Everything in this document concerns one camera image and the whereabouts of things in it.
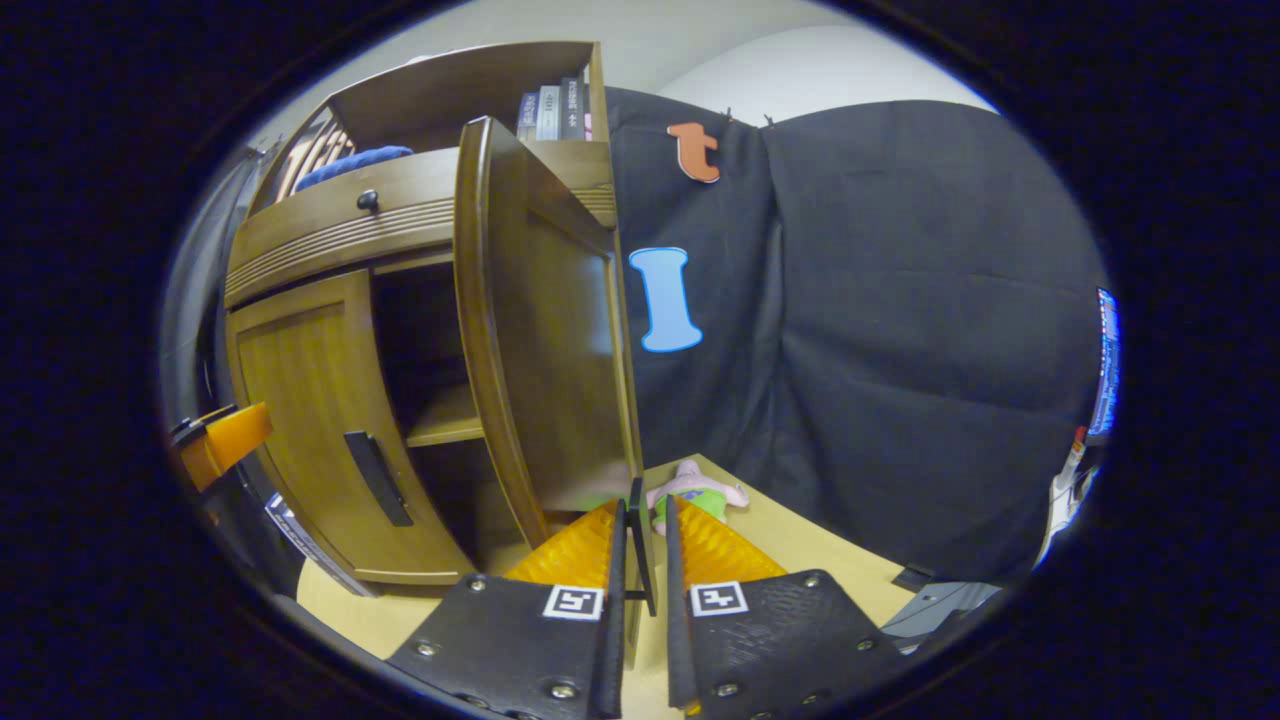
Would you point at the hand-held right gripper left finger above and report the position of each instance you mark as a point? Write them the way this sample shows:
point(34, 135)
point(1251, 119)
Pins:
point(612, 620)

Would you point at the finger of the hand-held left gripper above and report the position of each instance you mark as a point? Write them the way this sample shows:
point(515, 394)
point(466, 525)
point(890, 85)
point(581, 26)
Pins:
point(205, 424)

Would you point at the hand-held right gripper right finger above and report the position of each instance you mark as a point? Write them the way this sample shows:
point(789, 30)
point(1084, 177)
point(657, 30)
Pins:
point(680, 620)

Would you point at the wooden shoe cabinet door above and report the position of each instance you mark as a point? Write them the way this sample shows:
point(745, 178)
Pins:
point(560, 350)
point(300, 400)

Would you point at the wooden double-door shoe cabinet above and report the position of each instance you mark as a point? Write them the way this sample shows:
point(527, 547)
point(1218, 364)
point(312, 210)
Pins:
point(450, 90)

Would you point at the pink star plush toy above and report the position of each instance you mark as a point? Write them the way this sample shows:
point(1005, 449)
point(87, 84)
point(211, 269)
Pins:
point(700, 490)

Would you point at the wooden drawer with black knob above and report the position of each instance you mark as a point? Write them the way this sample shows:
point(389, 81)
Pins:
point(330, 220)

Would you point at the grey object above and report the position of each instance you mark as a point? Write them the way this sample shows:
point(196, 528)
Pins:
point(940, 607)

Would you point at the blue folded towel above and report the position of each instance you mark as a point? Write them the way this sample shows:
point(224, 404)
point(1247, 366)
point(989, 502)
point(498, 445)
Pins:
point(350, 165)

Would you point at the white object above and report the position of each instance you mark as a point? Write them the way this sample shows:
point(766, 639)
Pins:
point(1065, 510)

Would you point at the dark blue book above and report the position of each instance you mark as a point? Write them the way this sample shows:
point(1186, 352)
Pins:
point(528, 115)

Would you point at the light grey book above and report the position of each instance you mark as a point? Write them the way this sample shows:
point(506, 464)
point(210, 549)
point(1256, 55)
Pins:
point(550, 112)

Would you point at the black book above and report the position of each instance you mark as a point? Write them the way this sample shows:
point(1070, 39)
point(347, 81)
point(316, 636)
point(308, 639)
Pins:
point(572, 110)

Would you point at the computer screen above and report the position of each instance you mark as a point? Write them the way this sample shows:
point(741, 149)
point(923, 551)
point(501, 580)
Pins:
point(1105, 360)

